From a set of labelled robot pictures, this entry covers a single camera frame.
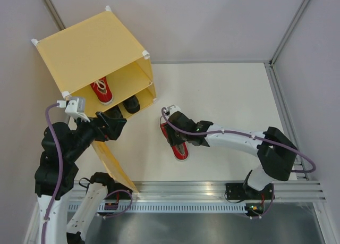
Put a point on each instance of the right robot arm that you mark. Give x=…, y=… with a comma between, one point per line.
x=270, y=147

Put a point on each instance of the white slotted cable duct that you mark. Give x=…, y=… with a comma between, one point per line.
x=148, y=207

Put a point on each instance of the black loafer shoe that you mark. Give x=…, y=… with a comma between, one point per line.
x=131, y=104
x=114, y=112

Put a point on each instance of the aluminium frame post right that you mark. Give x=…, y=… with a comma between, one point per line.
x=292, y=25

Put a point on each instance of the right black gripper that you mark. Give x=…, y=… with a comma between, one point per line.
x=172, y=139

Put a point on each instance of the red canvas sneaker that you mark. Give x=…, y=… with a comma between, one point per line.
x=180, y=152
x=101, y=89

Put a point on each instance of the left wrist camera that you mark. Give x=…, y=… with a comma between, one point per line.
x=74, y=107

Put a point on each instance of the aluminium front rail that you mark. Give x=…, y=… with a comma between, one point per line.
x=213, y=191

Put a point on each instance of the yellow shoe cabinet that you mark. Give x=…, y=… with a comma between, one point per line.
x=100, y=46

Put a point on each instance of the aluminium frame post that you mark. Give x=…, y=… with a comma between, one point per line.
x=54, y=14
x=292, y=25

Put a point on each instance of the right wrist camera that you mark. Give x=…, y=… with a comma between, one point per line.
x=172, y=109

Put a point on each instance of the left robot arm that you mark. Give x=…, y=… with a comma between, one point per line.
x=54, y=178

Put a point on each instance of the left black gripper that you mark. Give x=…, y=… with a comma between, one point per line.
x=112, y=127

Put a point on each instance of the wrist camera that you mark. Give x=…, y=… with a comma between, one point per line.
x=74, y=107
x=172, y=109

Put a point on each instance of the aluminium frame post left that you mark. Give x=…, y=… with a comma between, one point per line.
x=54, y=14

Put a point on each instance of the yellow cabinet door panel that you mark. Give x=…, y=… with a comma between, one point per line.
x=112, y=165

